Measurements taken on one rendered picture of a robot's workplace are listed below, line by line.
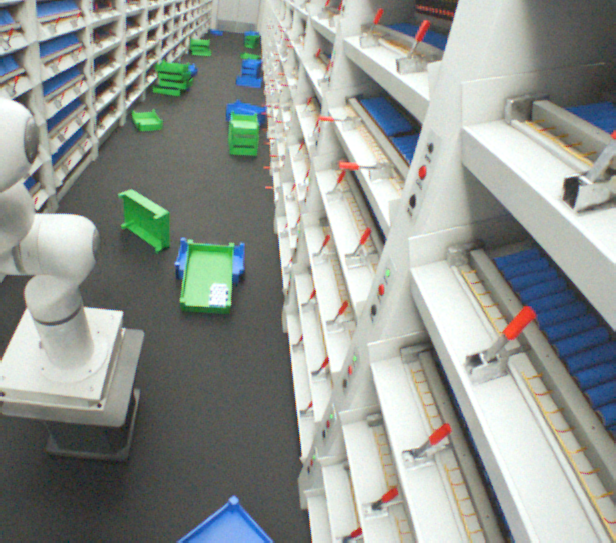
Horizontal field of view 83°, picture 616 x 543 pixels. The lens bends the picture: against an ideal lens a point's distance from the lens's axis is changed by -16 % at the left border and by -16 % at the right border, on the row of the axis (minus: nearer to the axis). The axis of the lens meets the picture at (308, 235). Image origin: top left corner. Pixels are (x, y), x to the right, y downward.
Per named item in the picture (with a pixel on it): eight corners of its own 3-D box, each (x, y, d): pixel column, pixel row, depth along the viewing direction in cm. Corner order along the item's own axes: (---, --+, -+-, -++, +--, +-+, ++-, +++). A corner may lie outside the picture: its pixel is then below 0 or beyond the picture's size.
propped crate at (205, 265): (230, 314, 163) (230, 305, 156) (180, 310, 159) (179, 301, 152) (233, 253, 180) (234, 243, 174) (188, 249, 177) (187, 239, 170)
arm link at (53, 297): (36, 285, 84) (11, 201, 70) (112, 285, 90) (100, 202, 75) (23, 325, 75) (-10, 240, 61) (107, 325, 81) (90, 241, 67)
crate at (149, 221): (133, 222, 202) (121, 228, 196) (131, 188, 191) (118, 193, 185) (170, 247, 191) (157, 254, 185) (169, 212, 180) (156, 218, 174)
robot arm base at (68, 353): (26, 382, 83) (2, 336, 72) (46, 321, 97) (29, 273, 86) (102, 386, 88) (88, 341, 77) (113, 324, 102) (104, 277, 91)
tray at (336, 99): (392, 251, 64) (387, 200, 58) (330, 123, 113) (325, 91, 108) (505, 224, 63) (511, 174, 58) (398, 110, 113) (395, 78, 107)
